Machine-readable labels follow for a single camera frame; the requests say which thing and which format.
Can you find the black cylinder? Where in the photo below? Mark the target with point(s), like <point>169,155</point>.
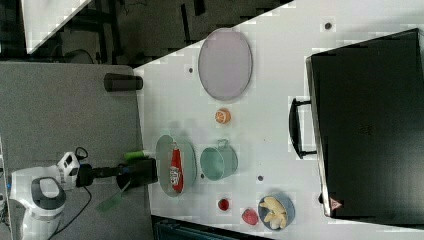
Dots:
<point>120,82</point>

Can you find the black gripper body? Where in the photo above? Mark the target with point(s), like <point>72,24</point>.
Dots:
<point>86,175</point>

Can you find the green metal pot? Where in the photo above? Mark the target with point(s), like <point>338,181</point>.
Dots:
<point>219,162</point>

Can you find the lilac oval plate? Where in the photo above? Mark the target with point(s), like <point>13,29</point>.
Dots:
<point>225,64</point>

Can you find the red plush ketchup bottle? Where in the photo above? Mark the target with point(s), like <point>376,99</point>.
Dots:
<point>176,174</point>

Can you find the green marker tool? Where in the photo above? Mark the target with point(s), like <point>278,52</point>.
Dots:
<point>136,155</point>

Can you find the black utensil holder cup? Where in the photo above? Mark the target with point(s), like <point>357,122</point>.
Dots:
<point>139,173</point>

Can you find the black oven with handle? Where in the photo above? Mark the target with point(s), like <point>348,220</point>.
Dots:
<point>367,107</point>

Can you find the green spatula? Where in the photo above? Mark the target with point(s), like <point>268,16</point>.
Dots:
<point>112,201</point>

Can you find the red strawberry toy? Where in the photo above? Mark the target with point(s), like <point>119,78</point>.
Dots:
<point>250,217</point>

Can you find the blue bowl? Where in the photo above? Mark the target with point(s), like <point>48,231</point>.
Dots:
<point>286,202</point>

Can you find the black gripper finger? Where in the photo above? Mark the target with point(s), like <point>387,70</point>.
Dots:
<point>109,171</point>

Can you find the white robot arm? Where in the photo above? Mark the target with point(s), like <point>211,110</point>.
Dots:
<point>42,191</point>

